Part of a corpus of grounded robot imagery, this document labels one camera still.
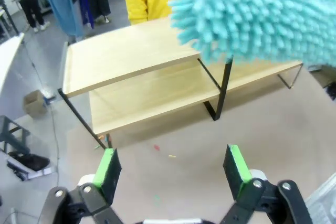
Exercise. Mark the cardboard box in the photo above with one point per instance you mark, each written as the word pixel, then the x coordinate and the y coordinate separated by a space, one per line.
pixel 34 103

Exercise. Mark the wooden shelf unit black frame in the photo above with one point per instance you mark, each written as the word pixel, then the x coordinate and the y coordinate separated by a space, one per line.
pixel 131 53

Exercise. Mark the teal chenille duster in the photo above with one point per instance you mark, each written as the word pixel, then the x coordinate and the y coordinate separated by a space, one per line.
pixel 249 11

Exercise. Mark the teal paper scrap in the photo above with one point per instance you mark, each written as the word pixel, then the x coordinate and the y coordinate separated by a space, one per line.
pixel 106 138

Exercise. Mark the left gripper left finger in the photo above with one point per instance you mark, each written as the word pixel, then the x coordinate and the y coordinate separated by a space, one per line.
pixel 107 176

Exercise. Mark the grey metal frame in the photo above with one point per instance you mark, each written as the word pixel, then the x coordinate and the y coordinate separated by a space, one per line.
pixel 8 129

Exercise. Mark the yellow sleeved right forearm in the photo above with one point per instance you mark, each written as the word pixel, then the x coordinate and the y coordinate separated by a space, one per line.
pixel 135 6

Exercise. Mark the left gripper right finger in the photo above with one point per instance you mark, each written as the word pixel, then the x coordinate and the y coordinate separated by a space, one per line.
pixel 236 171

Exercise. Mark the white side table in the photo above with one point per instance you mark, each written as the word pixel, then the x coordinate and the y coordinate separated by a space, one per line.
pixel 9 58

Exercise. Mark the black bag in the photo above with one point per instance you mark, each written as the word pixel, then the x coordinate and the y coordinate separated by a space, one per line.
pixel 31 161

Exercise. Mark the bystander in dark trousers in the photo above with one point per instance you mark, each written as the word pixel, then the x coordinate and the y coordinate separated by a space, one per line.
pixel 29 1

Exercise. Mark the red paper scrap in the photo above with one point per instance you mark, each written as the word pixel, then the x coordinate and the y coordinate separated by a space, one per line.
pixel 156 147

